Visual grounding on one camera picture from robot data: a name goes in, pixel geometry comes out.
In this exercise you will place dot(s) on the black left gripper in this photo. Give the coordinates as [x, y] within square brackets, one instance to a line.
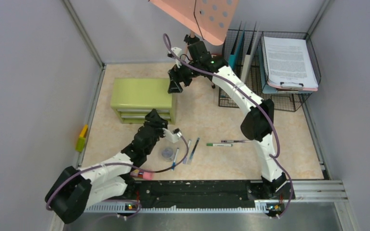
[155, 120]

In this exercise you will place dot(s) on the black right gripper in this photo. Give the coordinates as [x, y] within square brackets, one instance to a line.
[176, 75]

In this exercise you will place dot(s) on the green metal drawer box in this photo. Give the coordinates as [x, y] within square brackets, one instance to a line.
[133, 98]

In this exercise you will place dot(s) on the teal file folder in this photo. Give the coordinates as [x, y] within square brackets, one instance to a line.
[237, 46]

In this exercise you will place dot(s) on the grey white file folder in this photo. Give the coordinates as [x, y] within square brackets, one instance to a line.
[249, 54]

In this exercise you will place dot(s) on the light blue clipboard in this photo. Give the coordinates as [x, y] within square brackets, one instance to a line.
[266, 89]

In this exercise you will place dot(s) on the black wire mesh file rack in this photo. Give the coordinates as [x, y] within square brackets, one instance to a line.
[283, 102]

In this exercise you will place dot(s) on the pink clipboard with papers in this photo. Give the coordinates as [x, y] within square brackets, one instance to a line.
[288, 65]

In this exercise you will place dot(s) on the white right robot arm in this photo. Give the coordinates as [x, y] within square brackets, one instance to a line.
[257, 125]

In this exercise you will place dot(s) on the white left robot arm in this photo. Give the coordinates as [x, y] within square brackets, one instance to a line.
[76, 189]

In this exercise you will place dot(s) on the clear jar of paperclips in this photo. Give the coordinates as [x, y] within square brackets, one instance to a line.
[168, 154]

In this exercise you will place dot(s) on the teal gel pen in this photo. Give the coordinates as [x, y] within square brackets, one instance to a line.
[189, 161]

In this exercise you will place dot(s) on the blue white marker pen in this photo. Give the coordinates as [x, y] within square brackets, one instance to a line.
[175, 159]

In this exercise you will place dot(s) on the grey white marker pen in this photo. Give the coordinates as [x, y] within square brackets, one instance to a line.
[188, 151]

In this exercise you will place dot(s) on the pink capped tube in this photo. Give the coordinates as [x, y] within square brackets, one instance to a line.
[142, 175]

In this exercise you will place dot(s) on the dark purple pen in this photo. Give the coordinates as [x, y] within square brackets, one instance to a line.
[235, 141]

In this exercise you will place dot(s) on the pink perforated board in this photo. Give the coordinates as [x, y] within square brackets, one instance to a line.
[210, 19]

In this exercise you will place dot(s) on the green white marker pen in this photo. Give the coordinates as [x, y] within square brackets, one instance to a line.
[219, 144]

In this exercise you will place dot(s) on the yellow green toy block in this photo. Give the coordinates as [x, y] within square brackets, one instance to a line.
[80, 144]

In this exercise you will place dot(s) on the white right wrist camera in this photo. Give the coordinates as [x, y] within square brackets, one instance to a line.
[175, 53]

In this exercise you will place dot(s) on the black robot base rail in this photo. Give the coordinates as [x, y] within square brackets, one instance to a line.
[193, 194]

